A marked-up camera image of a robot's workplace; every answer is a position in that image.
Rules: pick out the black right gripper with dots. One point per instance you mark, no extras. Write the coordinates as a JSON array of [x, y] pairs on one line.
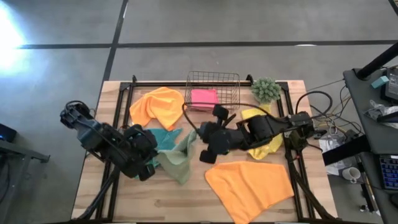
[[216, 137]]

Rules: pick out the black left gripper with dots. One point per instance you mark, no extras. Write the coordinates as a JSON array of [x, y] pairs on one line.
[[141, 152]]

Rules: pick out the teal microfiber towel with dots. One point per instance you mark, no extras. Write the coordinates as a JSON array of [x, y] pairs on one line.
[[166, 138]]

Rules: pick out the pink microfiber towel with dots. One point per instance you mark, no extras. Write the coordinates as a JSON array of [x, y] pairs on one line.
[[203, 98]]

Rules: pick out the sage green microfiber towel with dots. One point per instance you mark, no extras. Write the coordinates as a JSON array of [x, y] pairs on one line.
[[178, 161]]

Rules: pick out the yellow microfiber towel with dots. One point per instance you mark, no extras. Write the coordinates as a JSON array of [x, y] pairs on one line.
[[267, 151]]

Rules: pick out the orange microfiber towel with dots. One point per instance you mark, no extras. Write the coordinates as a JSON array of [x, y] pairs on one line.
[[248, 189], [158, 105]]

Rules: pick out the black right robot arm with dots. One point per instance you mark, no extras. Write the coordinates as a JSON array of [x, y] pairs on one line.
[[264, 127]]

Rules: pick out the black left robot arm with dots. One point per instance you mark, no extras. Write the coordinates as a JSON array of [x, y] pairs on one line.
[[93, 137]]

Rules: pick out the artificial green plant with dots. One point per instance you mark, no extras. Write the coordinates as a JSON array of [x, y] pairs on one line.
[[265, 90]]

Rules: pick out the white plastic bag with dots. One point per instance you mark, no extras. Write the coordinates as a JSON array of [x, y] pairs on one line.
[[329, 144]]

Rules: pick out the grey metal stand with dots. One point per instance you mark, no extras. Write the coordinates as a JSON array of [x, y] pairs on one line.
[[18, 151]]

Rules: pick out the black desk crossbar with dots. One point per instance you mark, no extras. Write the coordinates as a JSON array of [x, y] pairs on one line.
[[342, 152]]

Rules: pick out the black box with blue light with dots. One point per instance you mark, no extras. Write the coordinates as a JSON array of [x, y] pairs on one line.
[[7, 132]]

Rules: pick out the white mug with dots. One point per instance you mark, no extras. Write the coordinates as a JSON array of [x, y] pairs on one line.
[[351, 174]]

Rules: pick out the grey desk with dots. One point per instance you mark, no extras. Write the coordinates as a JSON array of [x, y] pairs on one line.
[[379, 140]]

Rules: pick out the crumpled clear plastic wrap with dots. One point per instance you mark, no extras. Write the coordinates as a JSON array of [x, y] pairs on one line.
[[377, 109]]

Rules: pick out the small teal box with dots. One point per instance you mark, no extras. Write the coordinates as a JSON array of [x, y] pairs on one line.
[[380, 82]]

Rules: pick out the black round pole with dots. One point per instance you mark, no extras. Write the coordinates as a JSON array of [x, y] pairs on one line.
[[377, 60]]

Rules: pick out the backlit keyboard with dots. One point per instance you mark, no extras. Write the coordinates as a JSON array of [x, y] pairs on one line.
[[390, 172]]

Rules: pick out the black device on desk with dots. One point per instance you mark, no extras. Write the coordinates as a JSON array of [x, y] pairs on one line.
[[392, 84]]

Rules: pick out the black aluminium table frame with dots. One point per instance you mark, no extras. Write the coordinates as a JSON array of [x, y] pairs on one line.
[[155, 84]]

